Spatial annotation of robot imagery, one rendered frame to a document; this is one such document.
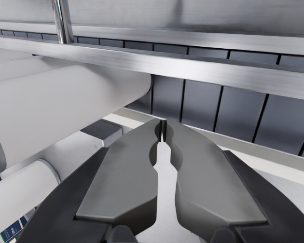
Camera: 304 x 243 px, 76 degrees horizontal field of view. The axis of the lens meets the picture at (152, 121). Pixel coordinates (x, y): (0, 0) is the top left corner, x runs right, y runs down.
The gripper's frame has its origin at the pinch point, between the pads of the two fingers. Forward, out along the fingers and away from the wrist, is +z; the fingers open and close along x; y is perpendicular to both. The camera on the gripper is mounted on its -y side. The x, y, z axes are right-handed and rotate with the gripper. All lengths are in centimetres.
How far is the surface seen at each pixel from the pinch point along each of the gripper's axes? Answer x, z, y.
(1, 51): -22.6, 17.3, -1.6
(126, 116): -3.6, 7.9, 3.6
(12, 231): -47, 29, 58
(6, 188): -29.2, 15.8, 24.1
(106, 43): -6.4, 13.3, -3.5
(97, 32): -7.7, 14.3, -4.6
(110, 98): -4.3, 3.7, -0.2
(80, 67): -6.5, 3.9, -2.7
